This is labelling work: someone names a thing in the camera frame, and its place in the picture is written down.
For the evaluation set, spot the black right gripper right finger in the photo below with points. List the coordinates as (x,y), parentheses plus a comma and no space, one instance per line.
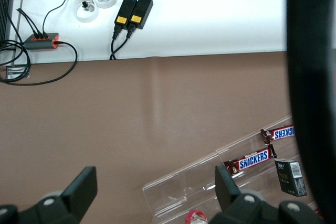
(244,205)

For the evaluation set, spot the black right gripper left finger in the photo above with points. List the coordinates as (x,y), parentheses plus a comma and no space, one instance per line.
(76,195)

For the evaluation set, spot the brown Snickers bar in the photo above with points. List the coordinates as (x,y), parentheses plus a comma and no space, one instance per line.
(281,133)
(253,159)

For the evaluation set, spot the red cup with white lid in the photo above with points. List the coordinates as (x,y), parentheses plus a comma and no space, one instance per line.
(195,218)

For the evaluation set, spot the small black box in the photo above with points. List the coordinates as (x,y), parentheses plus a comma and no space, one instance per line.
(288,179)

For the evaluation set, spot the clear acrylic stepped stand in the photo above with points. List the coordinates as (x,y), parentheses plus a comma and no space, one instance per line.
(183,190)

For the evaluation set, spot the grey and orange USB hub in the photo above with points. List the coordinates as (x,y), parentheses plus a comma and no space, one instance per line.
(39,43)

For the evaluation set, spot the small black and grey clip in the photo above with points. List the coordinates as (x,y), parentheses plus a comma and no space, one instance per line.
(89,6)

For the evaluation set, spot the black power adapter yellow label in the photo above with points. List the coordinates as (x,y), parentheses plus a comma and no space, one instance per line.
(126,11)
(141,11)

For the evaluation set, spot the black finned device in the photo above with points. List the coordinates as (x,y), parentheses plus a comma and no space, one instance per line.
(5,3)

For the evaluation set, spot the silver metal bracket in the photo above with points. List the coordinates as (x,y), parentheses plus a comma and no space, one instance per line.
(15,70)

